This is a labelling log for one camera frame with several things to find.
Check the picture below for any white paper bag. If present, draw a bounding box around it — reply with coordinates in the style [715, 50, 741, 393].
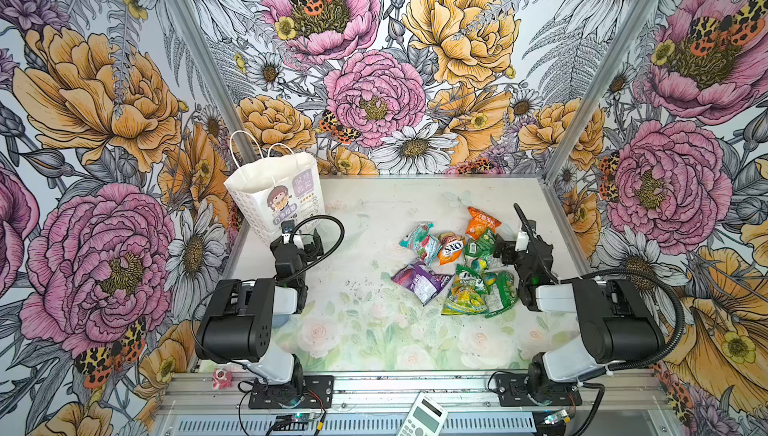
[224, 150, 325, 245]

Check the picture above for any orange lemon candy packet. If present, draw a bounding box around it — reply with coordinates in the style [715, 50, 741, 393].
[438, 232, 466, 266]

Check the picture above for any purple snack packet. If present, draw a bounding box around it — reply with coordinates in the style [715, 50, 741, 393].
[391, 261, 453, 306]

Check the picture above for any teal Fox's candy packet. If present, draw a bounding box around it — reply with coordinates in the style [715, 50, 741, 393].
[399, 222, 441, 266]

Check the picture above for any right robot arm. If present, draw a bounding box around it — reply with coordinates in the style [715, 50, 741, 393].
[489, 238, 667, 407]

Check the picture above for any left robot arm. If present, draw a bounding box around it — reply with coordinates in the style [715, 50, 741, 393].
[195, 234, 324, 409]

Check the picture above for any green snack packet right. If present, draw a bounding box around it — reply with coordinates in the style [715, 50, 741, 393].
[482, 271, 518, 318]

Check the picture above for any green snack packet upper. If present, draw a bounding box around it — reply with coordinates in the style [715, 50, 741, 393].
[464, 228, 496, 273]

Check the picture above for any orange red snack packet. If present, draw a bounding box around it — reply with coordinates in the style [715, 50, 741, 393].
[465, 207, 502, 240]

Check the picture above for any yellow green snack packet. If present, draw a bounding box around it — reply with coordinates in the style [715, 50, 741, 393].
[441, 265, 488, 316]

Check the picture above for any green circuit board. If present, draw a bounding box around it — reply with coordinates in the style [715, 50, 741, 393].
[273, 413, 327, 432]

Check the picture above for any white calculator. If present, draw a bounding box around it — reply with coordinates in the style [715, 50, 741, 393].
[397, 393, 449, 436]

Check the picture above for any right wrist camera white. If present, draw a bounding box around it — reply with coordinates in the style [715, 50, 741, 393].
[515, 230, 530, 253]

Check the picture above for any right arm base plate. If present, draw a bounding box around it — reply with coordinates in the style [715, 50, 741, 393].
[487, 371, 583, 407]

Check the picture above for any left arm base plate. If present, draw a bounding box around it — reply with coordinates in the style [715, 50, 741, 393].
[247, 375, 335, 410]

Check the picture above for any aluminium front rail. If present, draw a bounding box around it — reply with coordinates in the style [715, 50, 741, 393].
[157, 370, 667, 417]

